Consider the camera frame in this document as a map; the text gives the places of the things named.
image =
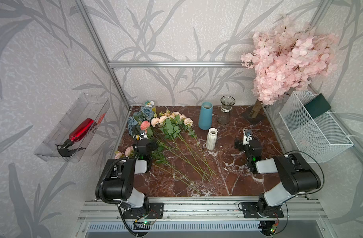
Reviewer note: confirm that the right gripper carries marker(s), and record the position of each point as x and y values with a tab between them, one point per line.
241	146

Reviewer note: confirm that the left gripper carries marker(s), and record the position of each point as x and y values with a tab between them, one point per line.
153	145

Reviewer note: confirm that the cream pink rose stem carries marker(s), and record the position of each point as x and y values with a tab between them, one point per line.
177	149

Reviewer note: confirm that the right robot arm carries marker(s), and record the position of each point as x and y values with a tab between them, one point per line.
296	175

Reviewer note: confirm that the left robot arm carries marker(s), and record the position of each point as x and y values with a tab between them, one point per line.
116	183

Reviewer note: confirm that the blue hydrangea flowers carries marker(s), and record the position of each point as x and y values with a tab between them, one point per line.
140	121

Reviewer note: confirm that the white ribbed vase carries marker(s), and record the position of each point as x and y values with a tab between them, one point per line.
211	138

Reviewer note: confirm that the clear glass vase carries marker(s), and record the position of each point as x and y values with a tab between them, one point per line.
227	102

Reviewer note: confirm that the teal ceramic vase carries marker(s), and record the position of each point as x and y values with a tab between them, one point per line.
205	116

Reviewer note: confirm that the pink rose bunch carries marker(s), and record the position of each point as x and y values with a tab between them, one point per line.
139	132

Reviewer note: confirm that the tree stand base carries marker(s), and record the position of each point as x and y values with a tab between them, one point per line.
254	115

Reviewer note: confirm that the dark green card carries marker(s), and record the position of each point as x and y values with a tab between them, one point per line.
317	106

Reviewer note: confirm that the red spray bottle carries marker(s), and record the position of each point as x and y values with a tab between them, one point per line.
88	126

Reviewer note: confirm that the pink cherry blossom tree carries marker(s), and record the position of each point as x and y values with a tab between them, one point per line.
287	57

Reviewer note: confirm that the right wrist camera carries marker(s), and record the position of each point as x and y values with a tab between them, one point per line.
247	136

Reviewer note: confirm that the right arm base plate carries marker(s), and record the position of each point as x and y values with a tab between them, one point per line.
260	210

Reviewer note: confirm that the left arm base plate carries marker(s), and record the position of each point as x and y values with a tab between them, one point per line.
150	211

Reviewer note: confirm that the white wire mesh basket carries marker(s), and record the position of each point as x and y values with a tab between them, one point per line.
319	139

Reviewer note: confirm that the aluminium front rail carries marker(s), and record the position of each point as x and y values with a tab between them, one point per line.
225	208

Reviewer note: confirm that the clear plastic wall bin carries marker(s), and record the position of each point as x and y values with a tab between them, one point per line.
86	106

